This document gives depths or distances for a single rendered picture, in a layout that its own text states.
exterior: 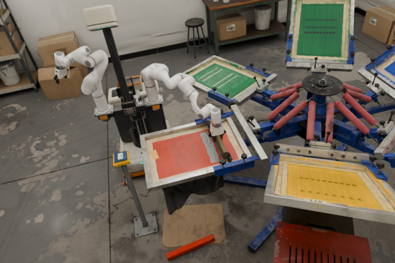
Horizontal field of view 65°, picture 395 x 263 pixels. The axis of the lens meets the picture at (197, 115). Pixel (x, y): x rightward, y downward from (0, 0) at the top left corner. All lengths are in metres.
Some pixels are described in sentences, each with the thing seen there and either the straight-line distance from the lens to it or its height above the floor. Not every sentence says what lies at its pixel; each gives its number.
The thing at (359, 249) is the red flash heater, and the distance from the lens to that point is 1.88.
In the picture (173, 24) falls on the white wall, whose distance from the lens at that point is 5.99.
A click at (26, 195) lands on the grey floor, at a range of 4.10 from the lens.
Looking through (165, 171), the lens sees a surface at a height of 0.96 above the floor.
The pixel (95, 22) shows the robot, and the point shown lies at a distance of 2.28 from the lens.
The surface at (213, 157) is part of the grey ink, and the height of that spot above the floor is 0.96.
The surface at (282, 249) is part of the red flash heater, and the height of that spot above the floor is 1.10.
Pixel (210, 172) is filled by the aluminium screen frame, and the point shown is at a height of 0.99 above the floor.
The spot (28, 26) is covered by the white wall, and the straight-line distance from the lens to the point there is 6.06.
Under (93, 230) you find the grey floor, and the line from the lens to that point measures 3.43.
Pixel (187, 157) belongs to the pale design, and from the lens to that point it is 2.41.
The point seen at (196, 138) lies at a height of 0.96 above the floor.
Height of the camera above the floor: 2.67
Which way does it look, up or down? 38 degrees down
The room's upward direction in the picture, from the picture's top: 7 degrees counter-clockwise
